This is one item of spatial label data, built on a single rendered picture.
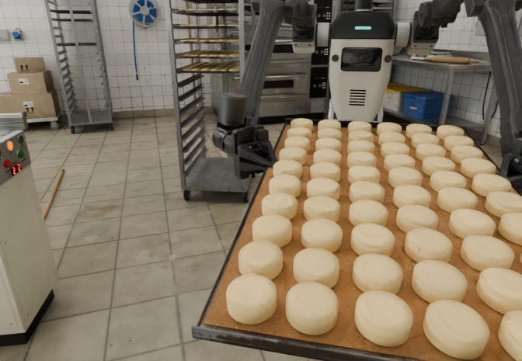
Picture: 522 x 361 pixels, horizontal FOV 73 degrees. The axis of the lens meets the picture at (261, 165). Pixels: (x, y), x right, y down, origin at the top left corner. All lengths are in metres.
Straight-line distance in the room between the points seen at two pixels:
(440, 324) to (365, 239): 0.12
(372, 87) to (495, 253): 1.04
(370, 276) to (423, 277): 0.05
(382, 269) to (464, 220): 0.15
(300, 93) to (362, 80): 3.48
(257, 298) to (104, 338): 1.45
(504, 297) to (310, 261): 0.18
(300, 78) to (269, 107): 0.56
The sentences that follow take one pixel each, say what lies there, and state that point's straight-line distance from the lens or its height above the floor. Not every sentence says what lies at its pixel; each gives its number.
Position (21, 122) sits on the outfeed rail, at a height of 0.87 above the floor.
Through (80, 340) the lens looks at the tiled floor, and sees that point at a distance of 1.81.
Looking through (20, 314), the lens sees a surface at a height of 0.17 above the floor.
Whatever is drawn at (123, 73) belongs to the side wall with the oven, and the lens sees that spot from 5.48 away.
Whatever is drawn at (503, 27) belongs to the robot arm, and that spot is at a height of 1.22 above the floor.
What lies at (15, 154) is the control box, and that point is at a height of 0.77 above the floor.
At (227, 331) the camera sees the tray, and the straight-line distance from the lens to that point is 0.35.
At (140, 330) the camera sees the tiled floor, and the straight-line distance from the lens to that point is 1.76.
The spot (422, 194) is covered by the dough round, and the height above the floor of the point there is 0.99.
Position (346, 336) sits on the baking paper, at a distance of 0.36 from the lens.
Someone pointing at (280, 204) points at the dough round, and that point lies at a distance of 0.49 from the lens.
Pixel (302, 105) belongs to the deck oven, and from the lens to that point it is 4.94.
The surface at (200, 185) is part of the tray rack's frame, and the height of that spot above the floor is 0.15.
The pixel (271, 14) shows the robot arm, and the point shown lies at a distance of 0.94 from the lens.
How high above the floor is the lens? 1.21
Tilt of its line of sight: 21 degrees down
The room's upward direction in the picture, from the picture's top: straight up
